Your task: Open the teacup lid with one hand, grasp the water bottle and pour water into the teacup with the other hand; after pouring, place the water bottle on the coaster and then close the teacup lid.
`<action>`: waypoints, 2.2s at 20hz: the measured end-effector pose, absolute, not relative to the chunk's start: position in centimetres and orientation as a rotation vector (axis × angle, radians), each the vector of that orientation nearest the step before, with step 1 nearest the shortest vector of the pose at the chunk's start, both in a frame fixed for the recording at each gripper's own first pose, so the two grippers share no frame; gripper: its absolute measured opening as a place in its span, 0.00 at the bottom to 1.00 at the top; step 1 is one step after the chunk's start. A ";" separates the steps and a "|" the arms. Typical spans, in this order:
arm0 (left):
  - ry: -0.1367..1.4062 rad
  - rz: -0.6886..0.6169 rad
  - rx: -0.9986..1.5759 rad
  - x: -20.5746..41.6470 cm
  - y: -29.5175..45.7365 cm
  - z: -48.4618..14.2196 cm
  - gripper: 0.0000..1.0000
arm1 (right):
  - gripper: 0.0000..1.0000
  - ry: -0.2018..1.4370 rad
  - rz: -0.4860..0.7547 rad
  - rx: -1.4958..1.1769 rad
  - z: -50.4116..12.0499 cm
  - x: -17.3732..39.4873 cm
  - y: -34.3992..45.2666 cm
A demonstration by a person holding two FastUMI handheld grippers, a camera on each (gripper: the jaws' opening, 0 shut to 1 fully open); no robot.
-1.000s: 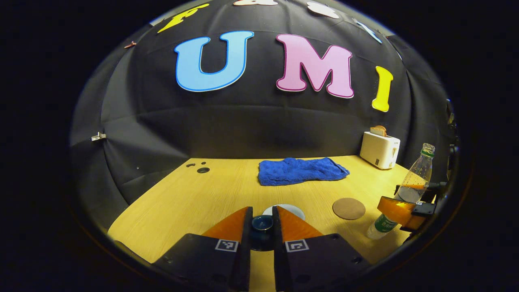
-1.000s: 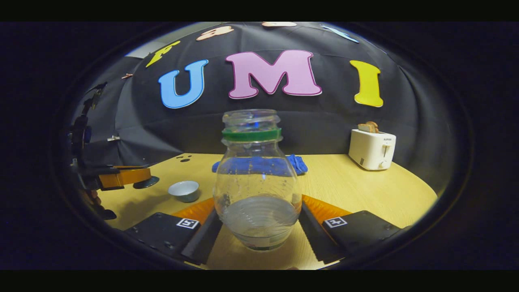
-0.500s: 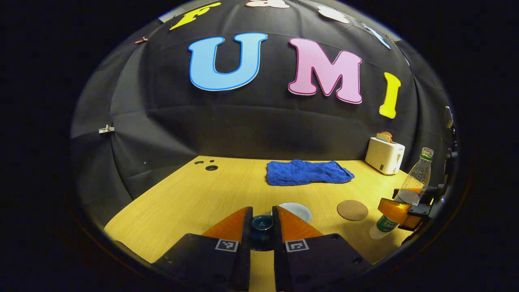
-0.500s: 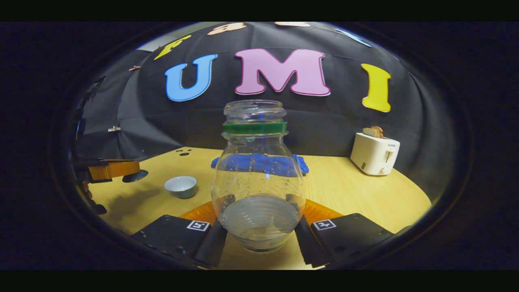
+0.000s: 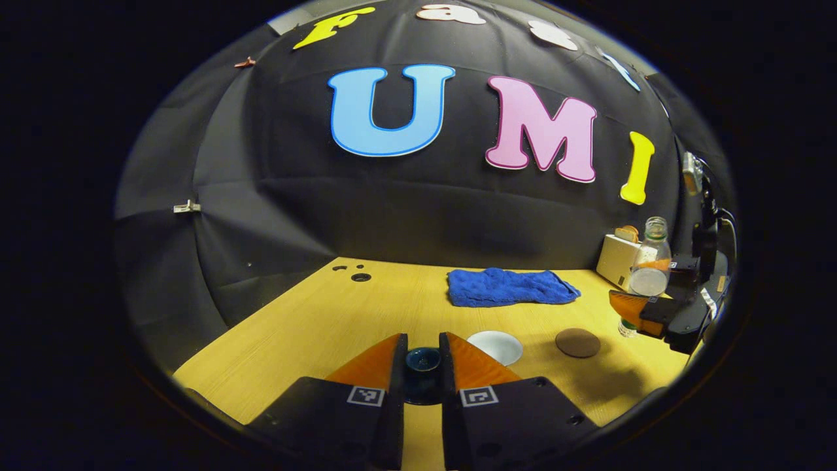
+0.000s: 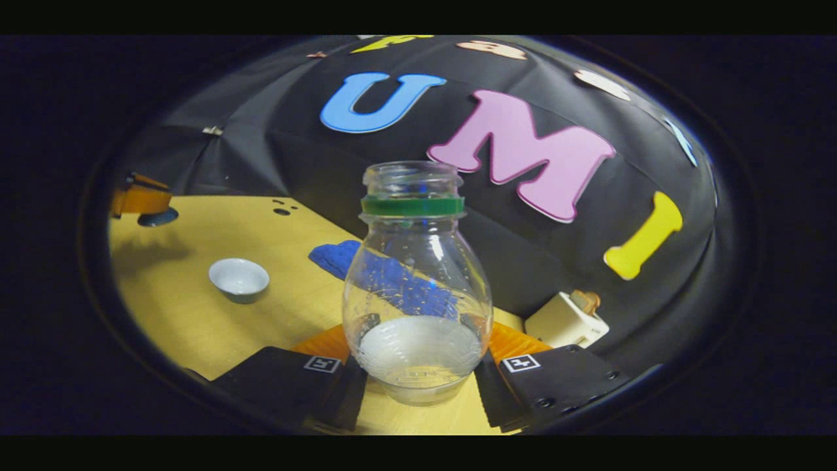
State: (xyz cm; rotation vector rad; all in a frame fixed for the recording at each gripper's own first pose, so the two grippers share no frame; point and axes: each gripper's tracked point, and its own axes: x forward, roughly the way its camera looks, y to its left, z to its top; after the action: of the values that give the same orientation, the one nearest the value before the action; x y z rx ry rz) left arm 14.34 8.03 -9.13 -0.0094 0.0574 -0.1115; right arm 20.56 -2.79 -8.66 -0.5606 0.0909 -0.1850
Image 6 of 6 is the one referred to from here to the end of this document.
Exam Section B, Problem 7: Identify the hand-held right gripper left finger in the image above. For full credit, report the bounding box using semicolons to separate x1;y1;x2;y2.
213;324;368;432

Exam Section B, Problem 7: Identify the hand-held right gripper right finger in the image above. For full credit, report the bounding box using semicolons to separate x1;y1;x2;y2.
474;321;632;433

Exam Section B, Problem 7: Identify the clear plastic water bottle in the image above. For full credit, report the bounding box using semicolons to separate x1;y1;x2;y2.
342;161;494;408

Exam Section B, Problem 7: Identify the teal teacup white inside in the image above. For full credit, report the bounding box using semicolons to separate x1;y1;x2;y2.
208;258;271;305

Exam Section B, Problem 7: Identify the white toaster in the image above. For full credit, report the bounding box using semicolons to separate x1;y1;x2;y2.
524;292;610;349

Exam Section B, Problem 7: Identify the toast bread slice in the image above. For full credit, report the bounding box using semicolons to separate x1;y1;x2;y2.
570;290;602;316

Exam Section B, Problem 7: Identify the black backdrop cloth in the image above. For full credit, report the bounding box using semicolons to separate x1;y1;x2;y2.
121;36;720;380

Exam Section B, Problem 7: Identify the blue towel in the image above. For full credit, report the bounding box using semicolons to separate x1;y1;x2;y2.
307;239;460;321

